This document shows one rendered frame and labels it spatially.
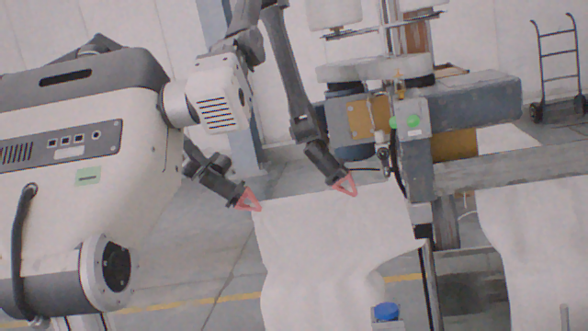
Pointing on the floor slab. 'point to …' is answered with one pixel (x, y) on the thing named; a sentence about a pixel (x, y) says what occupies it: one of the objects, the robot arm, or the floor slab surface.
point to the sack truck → (557, 79)
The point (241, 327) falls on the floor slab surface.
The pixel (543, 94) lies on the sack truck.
